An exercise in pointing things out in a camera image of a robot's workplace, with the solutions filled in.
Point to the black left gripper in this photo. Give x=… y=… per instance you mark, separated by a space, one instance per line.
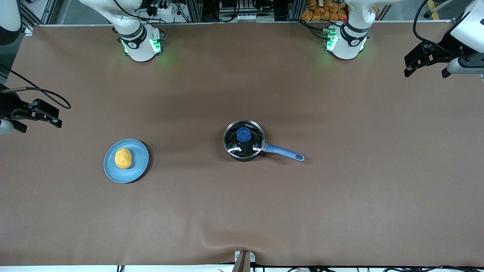
x=439 y=53

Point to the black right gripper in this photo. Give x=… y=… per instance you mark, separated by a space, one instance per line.
x=8 y=103

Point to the yellow potato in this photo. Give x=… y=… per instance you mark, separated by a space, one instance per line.
x=123 y=158

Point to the glass lid blue knob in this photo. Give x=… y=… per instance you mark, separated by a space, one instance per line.
x=244 y=135

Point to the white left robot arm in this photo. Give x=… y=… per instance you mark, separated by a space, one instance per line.
x=346 y=45

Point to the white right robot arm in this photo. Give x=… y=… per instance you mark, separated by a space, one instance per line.
x=138 y=47

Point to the light blue plate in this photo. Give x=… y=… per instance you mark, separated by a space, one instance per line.
x=140 y=158

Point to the bag of orange items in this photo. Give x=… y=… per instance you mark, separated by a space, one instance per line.
x=321 y=11

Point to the white power strip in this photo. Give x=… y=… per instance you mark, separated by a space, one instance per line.
x=162 y=9

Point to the aluminium frame rack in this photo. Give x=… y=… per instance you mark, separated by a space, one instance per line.
x=227 y=9

